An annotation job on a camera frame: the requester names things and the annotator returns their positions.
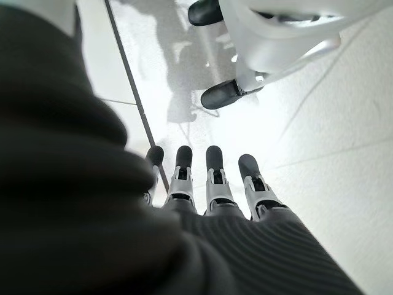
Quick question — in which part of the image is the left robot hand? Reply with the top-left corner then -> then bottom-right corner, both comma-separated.
0,4 -> 366,295

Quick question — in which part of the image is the wide white cabinet door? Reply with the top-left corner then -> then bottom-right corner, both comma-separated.
73,0 -> 156,148

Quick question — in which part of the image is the black left robot foot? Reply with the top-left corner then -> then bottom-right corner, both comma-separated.
200,79 -> 247,111

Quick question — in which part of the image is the black robot foot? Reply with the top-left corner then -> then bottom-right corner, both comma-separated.
187,0 -> 225,27
200,79 -> 247,111

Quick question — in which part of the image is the black right robot foot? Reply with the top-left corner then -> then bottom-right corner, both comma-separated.
187,0 -> 225,27

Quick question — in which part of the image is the white left robot leg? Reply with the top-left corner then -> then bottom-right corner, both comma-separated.
218,0 -> 349,93

